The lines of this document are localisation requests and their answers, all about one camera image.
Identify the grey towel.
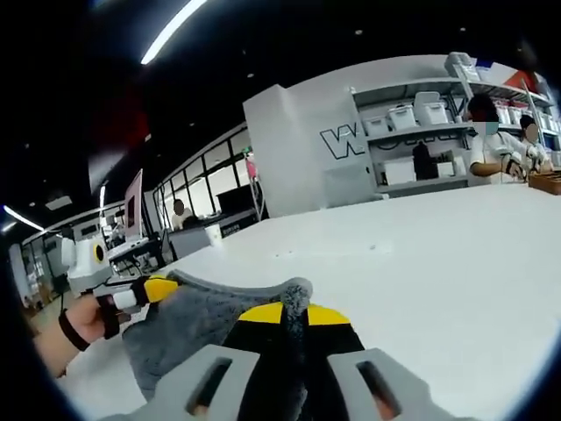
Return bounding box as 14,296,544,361
121,268,315,403

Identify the person's left hand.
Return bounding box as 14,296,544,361
67,296,132,350

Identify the black wristband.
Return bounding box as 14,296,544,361
58,309,91,352

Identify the straight ceiling light strip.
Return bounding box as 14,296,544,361
3,204,45,232

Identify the black monitor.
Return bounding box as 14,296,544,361
217,189,258,216

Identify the black framed glass partition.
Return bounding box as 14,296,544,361
153,125,259,229

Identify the large red hanging screen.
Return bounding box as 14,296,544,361
89,82,150,196

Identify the white rectangular box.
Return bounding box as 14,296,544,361
384,161,416,185

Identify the black bag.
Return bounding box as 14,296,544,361
412,142,437,181

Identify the grey metal storage shelf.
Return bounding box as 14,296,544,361
350,72,561,198

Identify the row of white storage boxes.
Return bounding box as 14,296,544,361
363,51,561,137

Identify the curved ceiling light strip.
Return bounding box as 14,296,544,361
139,0,208,66

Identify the wooden tray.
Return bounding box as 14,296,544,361
528,173,561,196

